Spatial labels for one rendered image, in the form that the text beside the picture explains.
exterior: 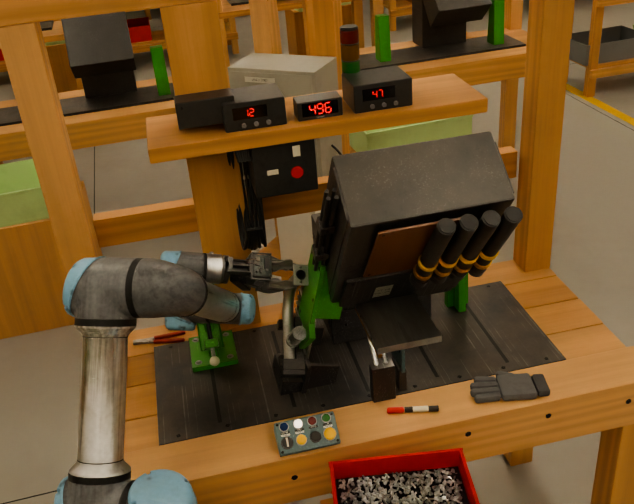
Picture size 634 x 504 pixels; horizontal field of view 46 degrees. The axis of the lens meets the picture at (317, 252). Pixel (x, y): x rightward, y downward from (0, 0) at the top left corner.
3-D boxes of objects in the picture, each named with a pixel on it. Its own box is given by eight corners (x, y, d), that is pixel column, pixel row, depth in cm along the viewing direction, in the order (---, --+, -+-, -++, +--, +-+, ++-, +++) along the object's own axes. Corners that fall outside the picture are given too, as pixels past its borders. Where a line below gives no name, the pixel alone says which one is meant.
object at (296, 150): (319, 189, 203) (314, 137, 195) (257, 200, 200) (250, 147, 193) (309, 172, 213) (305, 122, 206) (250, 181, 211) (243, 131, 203)
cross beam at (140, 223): (516, 177, 238) (518, 151, 234) (99, 248, 219) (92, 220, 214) (509, 171, 242) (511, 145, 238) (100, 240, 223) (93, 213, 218)
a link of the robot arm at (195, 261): (157, 284, 187) (159, 250, 188) (201, 287, 190) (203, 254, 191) (160, 282, 179) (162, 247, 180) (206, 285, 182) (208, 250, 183)
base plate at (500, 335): (566, 364, 205) (566, 358, 204) (160, 450, 188) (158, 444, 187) (500, 285, 240) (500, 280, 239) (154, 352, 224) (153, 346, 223)
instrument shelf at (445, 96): (487, 112, 202) (488, 98, 200) (150, 164, 188) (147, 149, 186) (453, 86, 223) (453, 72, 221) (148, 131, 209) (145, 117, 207)
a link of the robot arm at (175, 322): (203, 330, 178) (205, 284, 179) (158, 329, 180) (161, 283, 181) (213, 331, 186) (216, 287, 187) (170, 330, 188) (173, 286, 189)
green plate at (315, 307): (337, 338, 195) (353, 268, 185) (306, 337, 192) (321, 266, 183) (327, 314, 204) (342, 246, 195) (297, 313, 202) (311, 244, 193)
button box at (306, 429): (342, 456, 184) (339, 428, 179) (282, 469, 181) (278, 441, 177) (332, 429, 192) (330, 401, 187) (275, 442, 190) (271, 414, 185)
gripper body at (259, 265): (274, 282, 186) (225, 278, 182) (266, 290, 193) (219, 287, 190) (274, 252, 188) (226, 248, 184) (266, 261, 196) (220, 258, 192)
